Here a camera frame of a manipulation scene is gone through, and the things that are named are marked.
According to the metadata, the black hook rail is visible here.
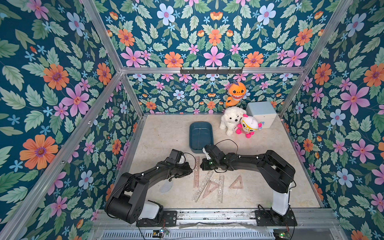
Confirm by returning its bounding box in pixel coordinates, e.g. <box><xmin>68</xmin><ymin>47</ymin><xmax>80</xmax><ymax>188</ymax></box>
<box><xmin>180</xmin><ymin>67</ymin><xmax>244</xmax><ymax>75</ymax></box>

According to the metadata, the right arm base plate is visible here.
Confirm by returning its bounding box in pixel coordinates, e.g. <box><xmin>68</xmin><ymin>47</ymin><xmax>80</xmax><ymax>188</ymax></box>
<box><xmin>255</xmin><ymin>210</ymin><xmax>298</xmax><ymax>227</ymax></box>

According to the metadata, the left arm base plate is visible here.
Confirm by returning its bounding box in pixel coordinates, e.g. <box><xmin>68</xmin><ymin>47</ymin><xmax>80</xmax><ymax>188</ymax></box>
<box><xmin>136</xmin><ymin>211</ymin><xmax>178</xmax><ymax>228</ymax></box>

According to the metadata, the pink white doll plush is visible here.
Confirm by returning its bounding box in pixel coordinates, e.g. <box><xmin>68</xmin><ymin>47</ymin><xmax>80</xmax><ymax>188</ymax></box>
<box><xmin>235</xmin><ymin>114</ymin><xmax>263</xmax><ymax>139</ymax></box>

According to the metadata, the pink stencil ruler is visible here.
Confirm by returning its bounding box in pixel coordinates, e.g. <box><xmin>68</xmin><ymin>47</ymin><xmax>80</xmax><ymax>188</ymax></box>
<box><xmin>194</xmin><ymin>156</ymin><xmax>200</xmax><ymax>189</ymax></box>

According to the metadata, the clear protractor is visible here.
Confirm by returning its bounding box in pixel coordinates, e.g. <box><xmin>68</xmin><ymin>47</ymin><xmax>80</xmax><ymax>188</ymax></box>
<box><xmin>159</xmin><ymin>180</ymin><xmax>174</xmax><ymax>194</ymax></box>

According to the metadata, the orange dinosaur plush toy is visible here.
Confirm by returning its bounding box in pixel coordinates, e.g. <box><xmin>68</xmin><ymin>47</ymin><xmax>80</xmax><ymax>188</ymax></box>
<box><xmin>225</xmin><ymin>82</ymin><xmax>247</xmax><ymax>108</ymax></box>

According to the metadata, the light blue small cabinet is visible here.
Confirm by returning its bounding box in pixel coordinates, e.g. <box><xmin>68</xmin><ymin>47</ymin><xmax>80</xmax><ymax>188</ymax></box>
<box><xmin>246</xmin><ymin>102</ymin><xmax>277</xmax><ymax>129</ymax></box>

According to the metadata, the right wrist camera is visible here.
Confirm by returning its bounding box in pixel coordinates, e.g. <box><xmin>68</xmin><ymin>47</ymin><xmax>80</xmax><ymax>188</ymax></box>
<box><xmin>203</xmin><ymin>145</ymin><xmax>226</xmax><ymax>161</ymax></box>

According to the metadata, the teal plastic storage box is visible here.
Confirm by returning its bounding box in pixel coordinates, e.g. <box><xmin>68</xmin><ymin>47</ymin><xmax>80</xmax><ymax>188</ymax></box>
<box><xmin>189</xmin><ymin>122</ymin><xmax>214</xmax><ymax>154</ymax></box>

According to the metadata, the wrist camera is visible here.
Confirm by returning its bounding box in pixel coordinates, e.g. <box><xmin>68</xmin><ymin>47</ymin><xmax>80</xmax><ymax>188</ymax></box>
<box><xmin>203</xmin><ymin>145</ymin><xmax>226</xmax><ymax>161</ymax></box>
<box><xmin>166</xmin><ymin>149</ymin><xmax>185</xmax><ymax>165</ymax></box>

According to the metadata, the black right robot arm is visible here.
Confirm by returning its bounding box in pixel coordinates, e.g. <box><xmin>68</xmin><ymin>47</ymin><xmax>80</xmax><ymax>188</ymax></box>
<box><xmin>200</xmin><ymin>145</ymin><xmax>296</xmax><ymax>217</ymax></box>

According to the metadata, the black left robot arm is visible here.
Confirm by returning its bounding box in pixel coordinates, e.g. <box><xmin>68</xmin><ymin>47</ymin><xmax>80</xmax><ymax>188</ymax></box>
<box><xmin>105</xmin><ymin>161</ymin><xmax>193</xmax><ymax>224</ymax></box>

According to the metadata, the clear short ruler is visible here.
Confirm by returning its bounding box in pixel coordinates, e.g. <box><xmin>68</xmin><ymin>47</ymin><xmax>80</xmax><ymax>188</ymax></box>
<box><xmin>218</xmin><ymin>175</ymin><xmax>225</xmax><ymax>204</ymax></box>

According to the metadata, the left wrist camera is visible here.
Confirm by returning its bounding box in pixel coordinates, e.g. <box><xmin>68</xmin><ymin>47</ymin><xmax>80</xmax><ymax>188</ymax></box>
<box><xmin>166</xmin><ymin>149</ymin><xmax>185</xmax><ymax>165</ymax></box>

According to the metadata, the small pink triangle ruler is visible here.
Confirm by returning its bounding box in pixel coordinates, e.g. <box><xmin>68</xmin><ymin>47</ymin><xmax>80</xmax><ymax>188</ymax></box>
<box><xmin>229</xmin><ymin>175</ymin><xmax>244</xmax><ymax>189</ymax></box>

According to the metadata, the white dog plush toy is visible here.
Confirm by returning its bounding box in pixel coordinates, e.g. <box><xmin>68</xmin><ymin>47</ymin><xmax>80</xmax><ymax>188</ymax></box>
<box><xmin>219</xmin><ymin>107</ymin><xmax>246</xmax><ymax>136</ymax></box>

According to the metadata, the pink set square triangle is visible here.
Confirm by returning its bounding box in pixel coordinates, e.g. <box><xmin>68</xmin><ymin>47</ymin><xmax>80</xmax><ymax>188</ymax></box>
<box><xmin>203</xmin><ymin>181</ymin><xmax>220</xmax><ymax>199</ymax></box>

